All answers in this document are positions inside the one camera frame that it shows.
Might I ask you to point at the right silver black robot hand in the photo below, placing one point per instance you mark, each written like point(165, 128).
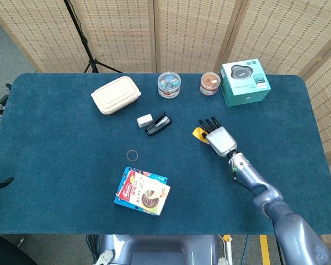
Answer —
point(222, 140)

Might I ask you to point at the tan rubber band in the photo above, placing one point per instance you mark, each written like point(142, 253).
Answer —
point(127, 155)

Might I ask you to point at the blue snack box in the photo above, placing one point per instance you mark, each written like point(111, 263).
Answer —
point(151, 176)

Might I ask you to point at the black tripod stand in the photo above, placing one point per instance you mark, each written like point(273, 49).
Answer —
point(84, 41)

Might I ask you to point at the black stapler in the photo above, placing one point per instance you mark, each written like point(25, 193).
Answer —
point(165, 122)

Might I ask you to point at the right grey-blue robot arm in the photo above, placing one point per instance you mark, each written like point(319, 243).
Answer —
point(287, 218)

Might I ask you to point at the clear jar with orange contents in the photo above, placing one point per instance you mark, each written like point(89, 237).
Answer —
point(209, 82)

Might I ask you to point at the white charger adapter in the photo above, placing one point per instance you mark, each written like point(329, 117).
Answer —
point(144, 121)

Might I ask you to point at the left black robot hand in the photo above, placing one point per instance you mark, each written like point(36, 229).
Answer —
point(1, 184)

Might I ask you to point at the beige lidded lunch box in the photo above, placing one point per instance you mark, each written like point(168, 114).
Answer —
point(116, 94)

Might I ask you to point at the clear jar of binder clips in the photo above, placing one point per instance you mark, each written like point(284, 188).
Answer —
point(169, 85)

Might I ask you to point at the bamboo folding screen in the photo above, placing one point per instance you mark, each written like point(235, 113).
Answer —
point(198, 33)

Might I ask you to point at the teal product carton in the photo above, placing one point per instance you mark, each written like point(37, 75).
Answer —
point(245, 88)

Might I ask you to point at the grey-blue robot torso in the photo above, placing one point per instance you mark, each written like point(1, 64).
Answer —
point(160, 251)

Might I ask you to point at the blue felt table cover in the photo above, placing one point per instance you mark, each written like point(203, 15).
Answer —
point(58, 165)

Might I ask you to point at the red white biscuit box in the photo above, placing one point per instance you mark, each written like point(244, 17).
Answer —
point(146, 193)

